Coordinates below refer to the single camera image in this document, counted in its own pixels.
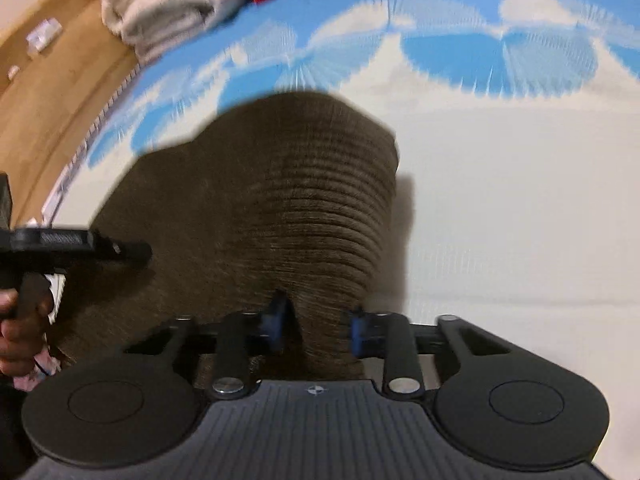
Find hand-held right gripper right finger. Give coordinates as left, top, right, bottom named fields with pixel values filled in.
left=347, top=305, right=525, bottom=402

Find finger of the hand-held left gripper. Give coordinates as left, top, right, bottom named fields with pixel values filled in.
left=91, top=238, right=154, bottom=267

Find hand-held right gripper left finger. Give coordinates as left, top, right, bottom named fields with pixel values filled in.
left=122, top=290, right=292, bottom=402

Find brown corduroy pants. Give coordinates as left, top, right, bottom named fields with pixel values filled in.
left=47, top=89, right=404, bottom=394

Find person's left hand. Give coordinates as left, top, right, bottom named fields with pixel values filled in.
left=0, top=287, right=55, bottom=377

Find grey mattress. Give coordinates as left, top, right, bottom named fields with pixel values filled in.
left=41, top=62, right=142, bottom=221

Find blue white printed bed sheet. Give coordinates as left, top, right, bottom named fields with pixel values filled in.
left=41, top=0, right=640, bottom=463

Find small white box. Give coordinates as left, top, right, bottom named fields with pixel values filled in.
left=25, top=18, right=64, bottom=54

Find white quilted folded blanket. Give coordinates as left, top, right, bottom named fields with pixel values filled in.
left=101, top=0, right=252, bottom=65

